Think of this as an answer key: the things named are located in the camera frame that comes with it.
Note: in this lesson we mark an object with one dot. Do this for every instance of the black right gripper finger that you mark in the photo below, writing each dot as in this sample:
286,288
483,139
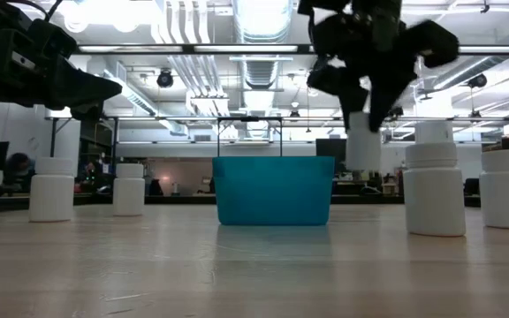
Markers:
349,90
389,93

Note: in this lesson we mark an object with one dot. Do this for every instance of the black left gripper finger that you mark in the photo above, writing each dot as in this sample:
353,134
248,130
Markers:
87,111
86,90

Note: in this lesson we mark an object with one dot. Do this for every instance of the white pill bottle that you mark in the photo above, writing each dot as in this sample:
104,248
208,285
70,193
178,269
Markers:
433,199
51,194
128,194
362,148
508,194

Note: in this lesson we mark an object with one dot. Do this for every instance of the white pillar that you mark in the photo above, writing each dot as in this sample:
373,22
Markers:
433,131

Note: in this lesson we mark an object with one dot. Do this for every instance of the black ceiling spot lamp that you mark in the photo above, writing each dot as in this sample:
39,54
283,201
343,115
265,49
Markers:
477,81
164,79

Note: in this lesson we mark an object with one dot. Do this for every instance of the person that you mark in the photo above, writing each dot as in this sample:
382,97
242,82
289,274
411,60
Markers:
18,165

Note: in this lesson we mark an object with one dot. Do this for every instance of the grey round duct pipe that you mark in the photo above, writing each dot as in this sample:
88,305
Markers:
480,66

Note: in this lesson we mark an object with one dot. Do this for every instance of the black horizontal frame beam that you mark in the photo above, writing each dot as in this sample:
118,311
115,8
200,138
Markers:
245,49

